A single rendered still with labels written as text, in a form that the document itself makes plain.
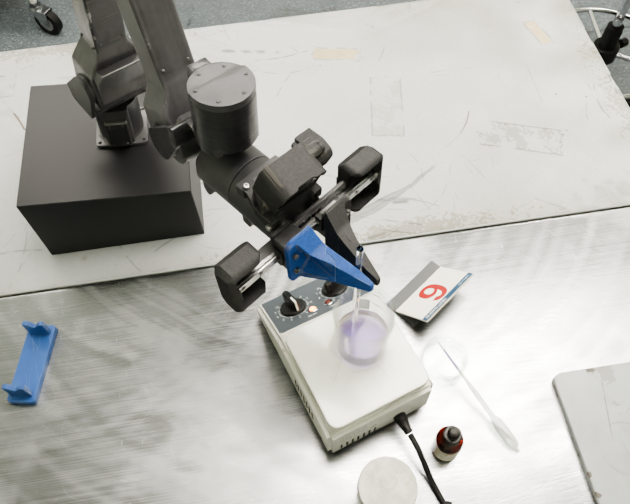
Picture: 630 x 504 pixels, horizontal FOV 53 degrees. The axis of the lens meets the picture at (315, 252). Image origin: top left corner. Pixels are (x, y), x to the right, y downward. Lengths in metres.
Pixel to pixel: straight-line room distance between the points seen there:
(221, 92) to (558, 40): 0.76
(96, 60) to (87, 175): 0.16
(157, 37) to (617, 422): 0.64
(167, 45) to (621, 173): 0.67
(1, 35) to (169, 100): 2.26
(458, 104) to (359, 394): 0.53
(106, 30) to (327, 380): 0.44
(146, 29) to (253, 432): 0.45
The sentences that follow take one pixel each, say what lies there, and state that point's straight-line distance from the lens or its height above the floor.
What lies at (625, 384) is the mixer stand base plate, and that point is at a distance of 0.84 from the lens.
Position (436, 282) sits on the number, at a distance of 0.82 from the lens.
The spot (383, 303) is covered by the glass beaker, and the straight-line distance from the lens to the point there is 0.66.
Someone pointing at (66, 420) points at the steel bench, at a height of 0.90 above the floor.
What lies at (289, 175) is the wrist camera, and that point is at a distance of 0.50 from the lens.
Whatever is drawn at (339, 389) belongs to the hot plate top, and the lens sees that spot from 0.68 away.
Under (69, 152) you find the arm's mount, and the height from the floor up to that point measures 1.01.
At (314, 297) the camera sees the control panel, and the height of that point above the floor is 0.95.
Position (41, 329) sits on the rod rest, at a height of 0.92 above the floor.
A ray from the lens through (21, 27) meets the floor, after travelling 2.85.
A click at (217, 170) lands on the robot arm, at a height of 1.18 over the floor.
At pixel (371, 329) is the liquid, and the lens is 0.68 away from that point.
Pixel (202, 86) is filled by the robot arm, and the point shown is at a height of 1.26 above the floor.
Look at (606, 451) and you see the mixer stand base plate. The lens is 0.80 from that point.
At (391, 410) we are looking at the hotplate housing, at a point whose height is 0.97.
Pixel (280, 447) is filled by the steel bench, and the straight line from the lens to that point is 0.76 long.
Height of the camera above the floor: 1.63
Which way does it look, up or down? 59 degrees down
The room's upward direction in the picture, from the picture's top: 3 degrees counter-clockwise
